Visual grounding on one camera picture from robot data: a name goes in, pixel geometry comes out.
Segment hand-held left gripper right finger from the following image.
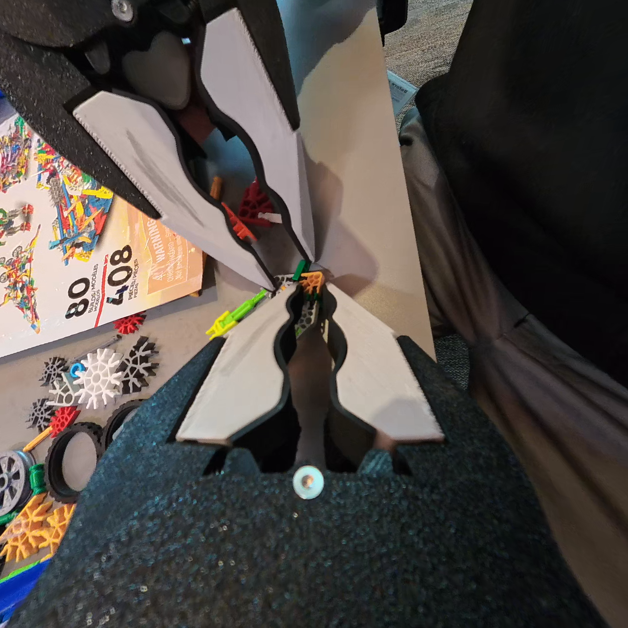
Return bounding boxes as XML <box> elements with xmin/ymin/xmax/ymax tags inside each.
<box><xmin>324</xmin><ymin>285</ymin><xmax>445</xmax><ymax>445</ymax></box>

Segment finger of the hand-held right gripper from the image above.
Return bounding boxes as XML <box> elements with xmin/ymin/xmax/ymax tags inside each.
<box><xmin>74</xmin><ymin>91</ymin><xmax>276</xmax><ymax>290</ymax></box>
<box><xmin>200</xmin><ymin>7</ymin><xmax>317</xmax><ymax>263</ymax></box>

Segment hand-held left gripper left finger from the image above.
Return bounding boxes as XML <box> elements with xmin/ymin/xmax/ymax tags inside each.
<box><xmin>175</xmin><ymin>287</ymin><xmax>301</xmax><ymax>447</ymax></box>

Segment lime and gray toy assembly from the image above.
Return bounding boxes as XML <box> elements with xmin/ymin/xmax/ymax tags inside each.
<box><xmin>206</xmin><ymin>271</ymin><xmax>327</xmax><ymax>341</ymax></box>

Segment blue plastic bin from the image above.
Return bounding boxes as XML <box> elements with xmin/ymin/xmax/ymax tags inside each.
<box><xmin>0</xmin><ymin>557</ymin><xmax>55</xmax><ymax>621</ymax></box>

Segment person's right hand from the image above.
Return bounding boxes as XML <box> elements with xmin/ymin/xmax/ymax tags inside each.
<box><xmin>177</xmin><ymin>104</ymin><xmax>218</xmax><ymax>145</ymax></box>

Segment dark gray snowflake connector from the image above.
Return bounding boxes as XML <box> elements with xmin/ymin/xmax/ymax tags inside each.
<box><xmin>27</xmin><ymin>398</ymin><xmax>55</xmax><ymax>430</ymax></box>
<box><xmin>39</xmin><ymin>357</ymin><xmax>69</xmax><ymax>386</ymax></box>
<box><xmin>118</xmin><ymin>336</ymin><xmax>159</xmax><ymax>395</ymax></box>

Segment orange ladder piece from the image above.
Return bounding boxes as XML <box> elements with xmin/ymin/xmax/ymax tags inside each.
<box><xmin>223</xmin><ymin>203</ymin><xmax>256</xmax><ymax>243</ymax></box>

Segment red connector with rod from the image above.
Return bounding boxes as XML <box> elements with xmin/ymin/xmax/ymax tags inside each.
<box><xmin>238</xmin><ymin>179</ymin><xmax>273</xmax><ymax>226</ymax></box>

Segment black rubber tire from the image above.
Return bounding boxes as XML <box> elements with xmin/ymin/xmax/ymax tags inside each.
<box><xmin>103</xmin><ymin>400</ymin><xmax>148</xmax><ymax>442</ymax></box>
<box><xmin>45</xmin><ymin>422</ymin><xmax>106</xmax><ymax>503</ymax></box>

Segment white snowflake connector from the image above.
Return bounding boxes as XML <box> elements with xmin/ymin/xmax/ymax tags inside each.
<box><xmin>74</xmin><ymin>348</ymin><xmax>124</xmax><ymax>409</ymax></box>

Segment person's gray trousers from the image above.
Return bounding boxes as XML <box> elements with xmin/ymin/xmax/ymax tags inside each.
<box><xmin>400</xmin><ymin>105</ymin><xmax>628</xmax><ymax>628</ymax></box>

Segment light gray fan connector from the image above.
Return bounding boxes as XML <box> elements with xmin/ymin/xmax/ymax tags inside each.
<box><xmin>46</xmin><ymin>378</ymin><xmax>77</xmax><ymax>408</ymax></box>

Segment red fan connector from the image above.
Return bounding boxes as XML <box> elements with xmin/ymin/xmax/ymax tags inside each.
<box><xmin>49</xmin><ymin>406</ymin><xmax>80</xmax><ymax>437</ymax></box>

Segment printed plastic toy bag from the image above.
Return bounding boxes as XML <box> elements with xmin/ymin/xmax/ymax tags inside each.
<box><xmin>0</xmin><ymin>115</ymin><xmax>204</xmax><ymax>359</ymax></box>

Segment yellow fan connector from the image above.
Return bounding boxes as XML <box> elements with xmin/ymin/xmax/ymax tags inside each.
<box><xmin>37</xmin><ymin>503</ymin><xmax>77</xmax><ymax>552</ymax></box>
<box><xmin>0</xmin><ymin>498</ymin><xmax>52</xmax><ymax>562</ymax></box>

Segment gray wheel hub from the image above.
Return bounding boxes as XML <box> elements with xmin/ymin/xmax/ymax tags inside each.
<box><xmin>0</xmin><ymin>450</ymin><xmax>36</xmax><ymax>516</ymax></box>

